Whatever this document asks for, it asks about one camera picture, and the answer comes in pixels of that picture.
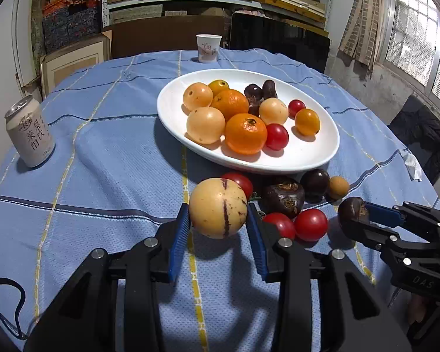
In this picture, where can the white beverage can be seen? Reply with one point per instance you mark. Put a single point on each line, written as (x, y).
(29, 132)

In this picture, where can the yellow orange round fruit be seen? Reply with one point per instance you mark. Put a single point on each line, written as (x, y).
(307, 122)

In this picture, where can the large orange tangerine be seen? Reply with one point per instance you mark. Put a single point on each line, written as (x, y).
(245, 134)

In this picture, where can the white paper cup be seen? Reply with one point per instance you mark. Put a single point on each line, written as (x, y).
(208, 47)

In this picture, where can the pale peach fruit front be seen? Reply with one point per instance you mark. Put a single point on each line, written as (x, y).
(205, 125)

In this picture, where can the black chair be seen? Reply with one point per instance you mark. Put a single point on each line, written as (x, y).
(419, 129)

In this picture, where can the yellow orange kumquat fruit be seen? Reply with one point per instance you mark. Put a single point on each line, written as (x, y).
(218, 85)

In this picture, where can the striped pale pepino melon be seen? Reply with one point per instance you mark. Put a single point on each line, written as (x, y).
(218, 208)

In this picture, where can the brown cardboard panel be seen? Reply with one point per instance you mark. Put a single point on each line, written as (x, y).
(164, 34)

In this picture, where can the framed picture leaning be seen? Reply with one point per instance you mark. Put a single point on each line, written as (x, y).
(60, 64)

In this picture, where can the dark brown mangosteen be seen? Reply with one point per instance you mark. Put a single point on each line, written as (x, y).
(254, 109)

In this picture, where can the small tan round fruit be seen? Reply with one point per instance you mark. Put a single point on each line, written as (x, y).
(338, 187)

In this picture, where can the red tomato near centre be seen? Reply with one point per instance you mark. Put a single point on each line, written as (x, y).
(311, 225)

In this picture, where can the beige hanging curtain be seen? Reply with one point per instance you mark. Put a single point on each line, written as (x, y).
(362, 36)

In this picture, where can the dark purple passion fruit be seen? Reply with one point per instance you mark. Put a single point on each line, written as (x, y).
(315, 183)

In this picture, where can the small red cherry tomato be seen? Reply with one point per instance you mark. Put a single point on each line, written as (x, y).
(294, 107)

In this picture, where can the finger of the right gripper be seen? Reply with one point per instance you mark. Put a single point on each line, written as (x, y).
(372, 236)
(384, 215)

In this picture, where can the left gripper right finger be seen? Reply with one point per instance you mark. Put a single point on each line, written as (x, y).
(271, 251)

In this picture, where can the pale peach round fruit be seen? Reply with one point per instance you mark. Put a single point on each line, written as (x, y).
(197, 95)

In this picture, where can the small dark chestnut fruit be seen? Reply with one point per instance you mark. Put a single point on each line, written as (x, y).
(253, 93)

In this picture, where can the white oval plate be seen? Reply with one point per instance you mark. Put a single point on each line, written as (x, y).
(302, 153)

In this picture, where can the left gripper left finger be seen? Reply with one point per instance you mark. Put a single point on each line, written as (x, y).
(172, 238)

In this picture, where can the blue checked tablecloth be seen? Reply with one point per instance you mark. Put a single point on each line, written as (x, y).
(116, 174)

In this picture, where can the red tomato behind gripper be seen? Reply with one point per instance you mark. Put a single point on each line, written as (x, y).
(283, 224)

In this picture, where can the bright barred window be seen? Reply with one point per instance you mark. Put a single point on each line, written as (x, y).
(411, 43)

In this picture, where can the red tomato beside pepino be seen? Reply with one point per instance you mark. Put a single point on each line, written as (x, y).
(243, 181)

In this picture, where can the red tomato on cloth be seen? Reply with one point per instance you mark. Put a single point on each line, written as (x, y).
(277, 137)

